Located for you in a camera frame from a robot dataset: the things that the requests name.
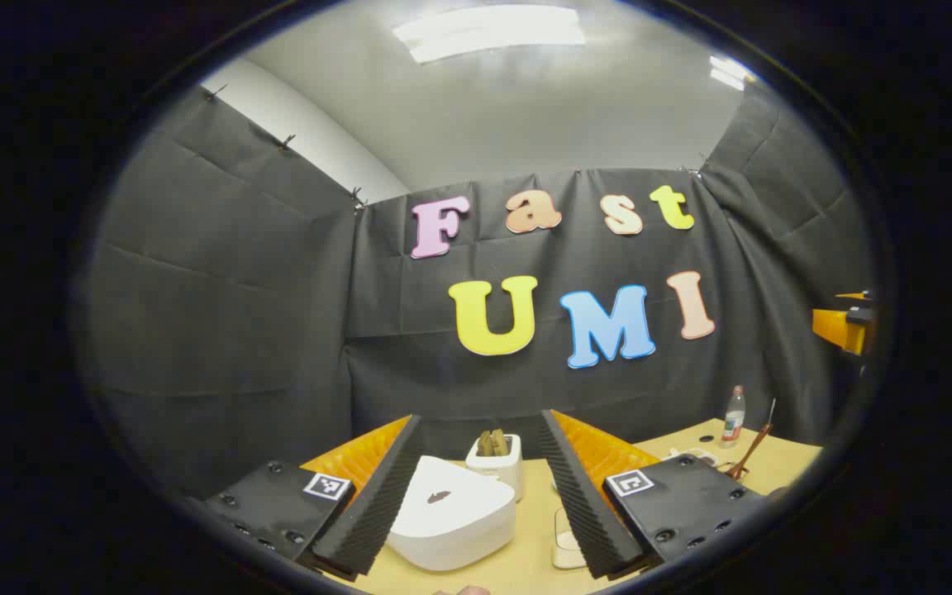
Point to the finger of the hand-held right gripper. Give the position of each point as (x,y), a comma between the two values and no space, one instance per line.
(840,326)

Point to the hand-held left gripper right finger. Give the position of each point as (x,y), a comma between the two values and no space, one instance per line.
(579,504)

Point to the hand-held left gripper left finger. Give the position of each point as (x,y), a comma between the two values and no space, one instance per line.
(377,504)

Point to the white rice cooker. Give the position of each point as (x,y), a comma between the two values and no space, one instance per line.
(451,521)

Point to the brown wooden spoon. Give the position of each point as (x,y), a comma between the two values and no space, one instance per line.
(750,450)

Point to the cream square flat object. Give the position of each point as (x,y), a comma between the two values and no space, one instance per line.
(565,541)

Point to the white toaster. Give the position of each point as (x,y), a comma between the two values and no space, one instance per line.
(502,471)

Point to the brown toast slice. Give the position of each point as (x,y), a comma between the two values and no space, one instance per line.
(485,444)
(502,443)

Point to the clear plastic water bottle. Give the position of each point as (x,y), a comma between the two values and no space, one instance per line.
(733,421)

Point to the black backdrop cloth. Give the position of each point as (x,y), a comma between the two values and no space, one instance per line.
(236,289)

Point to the small ceiling light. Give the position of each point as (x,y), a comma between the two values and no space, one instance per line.
(727,73)

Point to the large ceiling light panel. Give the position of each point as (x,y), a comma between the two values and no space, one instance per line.
(488,31)

